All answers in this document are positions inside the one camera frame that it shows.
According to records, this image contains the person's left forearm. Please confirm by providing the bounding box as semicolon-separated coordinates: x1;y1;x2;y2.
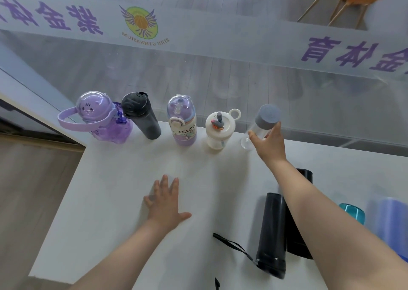
68;218;179;290

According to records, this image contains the purple bear-shaped kids bottle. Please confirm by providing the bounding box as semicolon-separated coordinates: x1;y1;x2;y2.
57;91;134;145

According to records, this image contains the clear bottle with grey cap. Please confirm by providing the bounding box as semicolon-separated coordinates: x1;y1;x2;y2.
240;104;282;150

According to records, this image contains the tall black thermos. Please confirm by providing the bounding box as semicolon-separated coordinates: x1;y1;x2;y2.
285;169;315;260

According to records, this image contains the purple-lid printed white bottle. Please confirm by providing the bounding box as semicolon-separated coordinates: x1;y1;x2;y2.
167;95;198;146

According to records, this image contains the black bottle with strap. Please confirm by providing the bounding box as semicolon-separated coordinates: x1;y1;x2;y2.
212;192;287;280

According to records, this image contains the person's left hand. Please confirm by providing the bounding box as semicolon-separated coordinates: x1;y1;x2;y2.
143;174;192;233

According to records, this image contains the clear cup with cream lid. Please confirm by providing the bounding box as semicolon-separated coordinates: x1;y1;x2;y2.
205;108;242;150

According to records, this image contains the teal plastic bottle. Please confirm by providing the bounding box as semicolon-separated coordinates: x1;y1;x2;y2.
338;203;366;226

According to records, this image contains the dark grey flip-top bottle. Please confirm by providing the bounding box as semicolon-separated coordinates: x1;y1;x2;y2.
121;91;162;140

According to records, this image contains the person's right hand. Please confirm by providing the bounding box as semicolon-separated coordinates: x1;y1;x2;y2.
247;121;287;166

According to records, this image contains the white table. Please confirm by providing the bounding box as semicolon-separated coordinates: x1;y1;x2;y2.
28;121;408;290

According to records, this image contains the lavender bottle with white lid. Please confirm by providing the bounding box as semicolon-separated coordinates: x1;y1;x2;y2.
371;197;408;255

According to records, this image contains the frosted band with purple print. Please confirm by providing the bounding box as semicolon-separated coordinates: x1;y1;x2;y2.
0;0;408;82

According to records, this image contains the person's right forearm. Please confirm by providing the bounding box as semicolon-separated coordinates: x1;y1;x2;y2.
264;159;408;290

